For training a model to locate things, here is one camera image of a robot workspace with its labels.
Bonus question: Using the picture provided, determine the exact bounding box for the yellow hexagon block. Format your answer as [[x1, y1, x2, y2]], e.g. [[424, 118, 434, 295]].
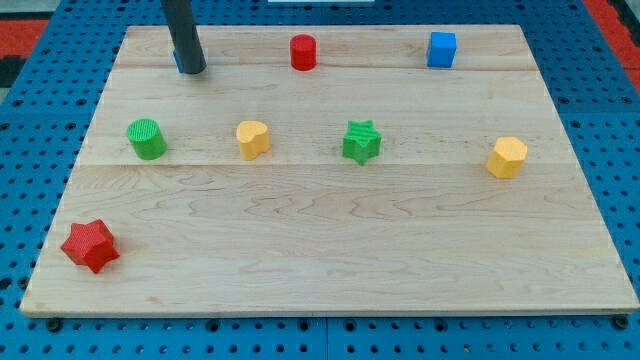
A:
[[485, 137, 528, 179]]

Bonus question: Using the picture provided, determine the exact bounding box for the wooden board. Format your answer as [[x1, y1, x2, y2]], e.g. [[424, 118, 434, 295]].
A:
[[20, 25, 639, 318]]

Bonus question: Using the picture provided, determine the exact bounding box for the green star block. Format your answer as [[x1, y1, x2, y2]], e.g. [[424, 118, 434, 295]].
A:
[[342, 120, 382, 166]]

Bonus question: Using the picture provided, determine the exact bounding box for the yellow heart block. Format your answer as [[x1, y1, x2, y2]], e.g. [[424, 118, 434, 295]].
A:
[[236, 120, 271, 161]]

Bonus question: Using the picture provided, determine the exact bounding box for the red cylinder block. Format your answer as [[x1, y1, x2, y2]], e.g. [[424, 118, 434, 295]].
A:
[[289, 34, 317, 71]]

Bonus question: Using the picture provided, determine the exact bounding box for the green cylinder block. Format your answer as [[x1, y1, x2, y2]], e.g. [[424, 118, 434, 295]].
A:
[[126, 118, 167, 160]]

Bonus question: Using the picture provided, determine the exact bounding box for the blue block behind rod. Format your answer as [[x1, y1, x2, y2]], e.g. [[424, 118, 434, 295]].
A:
[[172, 49, 183, 73]]

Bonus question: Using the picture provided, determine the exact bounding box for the blue cube block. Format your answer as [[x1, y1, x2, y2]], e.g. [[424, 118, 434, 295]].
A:
[[426, 32, 457, 68]]

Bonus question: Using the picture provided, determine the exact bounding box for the grey cylindrical pointer rod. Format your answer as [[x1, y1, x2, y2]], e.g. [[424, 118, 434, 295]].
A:
[[161, 0, 207, 75]]

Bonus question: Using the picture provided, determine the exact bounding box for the red star block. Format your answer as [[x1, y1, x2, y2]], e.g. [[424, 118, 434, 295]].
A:
[[60, 219, 120, 274]]

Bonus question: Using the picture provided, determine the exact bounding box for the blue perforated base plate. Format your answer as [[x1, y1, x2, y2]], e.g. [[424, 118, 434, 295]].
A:
[[1, 0, 639, 359]]

